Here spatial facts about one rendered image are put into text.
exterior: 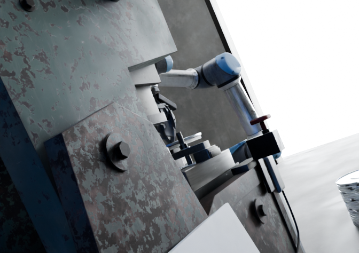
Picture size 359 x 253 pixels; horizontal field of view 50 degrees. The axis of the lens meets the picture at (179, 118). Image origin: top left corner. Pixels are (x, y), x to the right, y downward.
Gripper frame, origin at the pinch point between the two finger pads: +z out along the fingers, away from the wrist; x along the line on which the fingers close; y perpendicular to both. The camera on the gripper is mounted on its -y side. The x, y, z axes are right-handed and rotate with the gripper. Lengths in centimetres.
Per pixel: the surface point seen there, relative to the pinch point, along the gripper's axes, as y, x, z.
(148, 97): 15.2, 7.5, -15.5
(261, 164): -1.7, 27.8, 18.0
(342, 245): -82, 20, 80
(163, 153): 47, 27, 3
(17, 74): 71, 19, -21
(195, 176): 31.3, 22.6, 11.3
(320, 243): -90, 7, 80
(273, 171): -9.5, 27.8, 22.7
